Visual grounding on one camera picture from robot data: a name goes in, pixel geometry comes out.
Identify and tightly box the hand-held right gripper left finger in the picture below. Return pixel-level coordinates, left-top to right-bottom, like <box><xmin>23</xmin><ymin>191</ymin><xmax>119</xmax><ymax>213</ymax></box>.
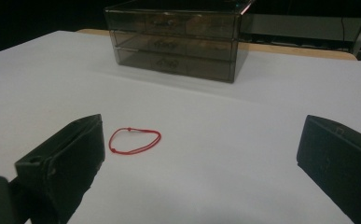
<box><xmin>14</xmin><ymin>114</ymin><xmax>106</xmax><ymax>224</ymax></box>

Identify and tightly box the thin black cable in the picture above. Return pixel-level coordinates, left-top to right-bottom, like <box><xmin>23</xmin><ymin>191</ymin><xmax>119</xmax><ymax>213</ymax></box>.
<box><xmin>340</xmin><ymin>16</ymin><xmax>346</xmax><ymax>43</ymax></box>

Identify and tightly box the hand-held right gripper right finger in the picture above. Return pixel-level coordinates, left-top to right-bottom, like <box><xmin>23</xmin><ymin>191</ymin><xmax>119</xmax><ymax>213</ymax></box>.
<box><xmin>297</xmin><ymin>114</ymin><xmax>361</xmax><ymax>224</ymax></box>

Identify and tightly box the smoky transparent drawer box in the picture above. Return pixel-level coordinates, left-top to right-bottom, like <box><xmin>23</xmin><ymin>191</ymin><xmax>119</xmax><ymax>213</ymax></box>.
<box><xmin>104</xmin><ymin>0</ymin><xmax>251</xmax><ymax>84</ymax></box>

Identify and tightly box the red string bracelet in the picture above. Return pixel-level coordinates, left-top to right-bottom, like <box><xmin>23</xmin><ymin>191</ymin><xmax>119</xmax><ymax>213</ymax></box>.
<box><xmin>108</xmin><ymin>126</ymin><xmax>162</xmax><ymax>156</ymax></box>

